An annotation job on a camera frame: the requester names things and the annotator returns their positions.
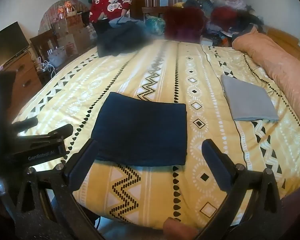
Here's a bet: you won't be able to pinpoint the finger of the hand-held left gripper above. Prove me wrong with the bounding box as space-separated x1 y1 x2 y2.
17 124 74 143
12 118 38 132

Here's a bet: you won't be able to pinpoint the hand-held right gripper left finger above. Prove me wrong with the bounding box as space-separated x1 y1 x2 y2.
2 138 102 240

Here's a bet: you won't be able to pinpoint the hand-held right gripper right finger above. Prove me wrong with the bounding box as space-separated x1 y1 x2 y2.
197 139 283 240

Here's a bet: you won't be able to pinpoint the navy pants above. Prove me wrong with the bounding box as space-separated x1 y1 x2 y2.
90 92 188 167

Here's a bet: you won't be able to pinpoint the folded grey pants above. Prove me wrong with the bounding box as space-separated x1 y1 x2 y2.
220 74 280 124

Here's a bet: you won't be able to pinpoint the wooden dresser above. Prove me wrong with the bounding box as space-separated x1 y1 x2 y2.
0 50 43 120

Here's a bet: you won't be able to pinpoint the yellow patterned blanket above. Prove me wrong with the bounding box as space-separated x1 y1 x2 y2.
14 40 300 230

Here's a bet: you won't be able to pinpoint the black television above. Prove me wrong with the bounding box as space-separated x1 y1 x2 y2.
0 22 30 67

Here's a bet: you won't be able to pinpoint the grey handbag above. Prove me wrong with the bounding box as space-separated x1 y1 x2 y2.
48 46 67 67

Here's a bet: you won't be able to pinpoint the dark wooden chair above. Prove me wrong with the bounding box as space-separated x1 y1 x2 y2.
29 29 58 55

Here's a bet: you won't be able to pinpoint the cardboard box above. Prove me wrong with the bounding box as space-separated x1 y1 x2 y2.
55 34 78 56
74 27 92 46

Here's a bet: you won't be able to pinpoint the arched brown board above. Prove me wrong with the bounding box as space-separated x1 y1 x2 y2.
37 0 92 36

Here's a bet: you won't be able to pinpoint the black jacket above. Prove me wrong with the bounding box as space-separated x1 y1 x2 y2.
96 21 147 57

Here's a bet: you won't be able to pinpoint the peach pillow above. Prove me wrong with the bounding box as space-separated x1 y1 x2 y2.
232 26 300 132

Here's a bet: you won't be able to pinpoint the blue-grey garment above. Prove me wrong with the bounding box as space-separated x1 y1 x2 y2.
109 16 145 30

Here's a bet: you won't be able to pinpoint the wooden headboard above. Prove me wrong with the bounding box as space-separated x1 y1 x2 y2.
265 27 300 67

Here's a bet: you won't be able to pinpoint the dark red cushion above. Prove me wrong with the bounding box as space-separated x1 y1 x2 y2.
164 7 204 44

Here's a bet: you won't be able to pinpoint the teal patterned bag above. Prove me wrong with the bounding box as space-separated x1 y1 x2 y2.
145 15 166 36

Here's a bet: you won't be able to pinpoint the pile of mixed clothes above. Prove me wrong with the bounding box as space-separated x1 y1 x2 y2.
174 0 267 47

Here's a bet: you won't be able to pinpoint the white cables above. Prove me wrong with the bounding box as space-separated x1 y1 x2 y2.
35 57 57 78

